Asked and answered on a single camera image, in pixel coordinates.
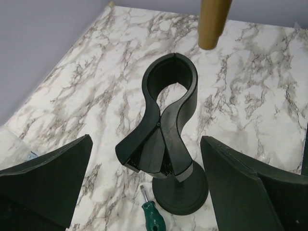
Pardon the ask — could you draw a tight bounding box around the green handle screwdriver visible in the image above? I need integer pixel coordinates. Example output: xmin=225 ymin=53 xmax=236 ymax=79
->
xmin=140 ymin=185 xmax=167 ymax=231

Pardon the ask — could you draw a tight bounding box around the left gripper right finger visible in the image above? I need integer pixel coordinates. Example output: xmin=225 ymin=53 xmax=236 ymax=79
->
xmin=200 ymin=136 xmax=308 ymax=231

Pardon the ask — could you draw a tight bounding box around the clear screw organizer box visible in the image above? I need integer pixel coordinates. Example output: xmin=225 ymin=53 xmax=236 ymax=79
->
xmin=0 ymin=126 xmax=38 ymax=170

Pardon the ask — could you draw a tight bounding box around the gold microphone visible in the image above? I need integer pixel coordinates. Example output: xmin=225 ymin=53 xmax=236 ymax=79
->
xmin=198 ymin=0 xmax=232 ymax=50

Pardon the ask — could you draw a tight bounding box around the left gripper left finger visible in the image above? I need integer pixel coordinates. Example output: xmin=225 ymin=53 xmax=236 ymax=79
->
xmin=0 ymin=134 xmax=93 ymax=228

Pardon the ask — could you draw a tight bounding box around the black round-base mic stand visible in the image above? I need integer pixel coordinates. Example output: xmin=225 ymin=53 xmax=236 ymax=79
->
xmin=115 ymin=53 xmax=209 ymax=216

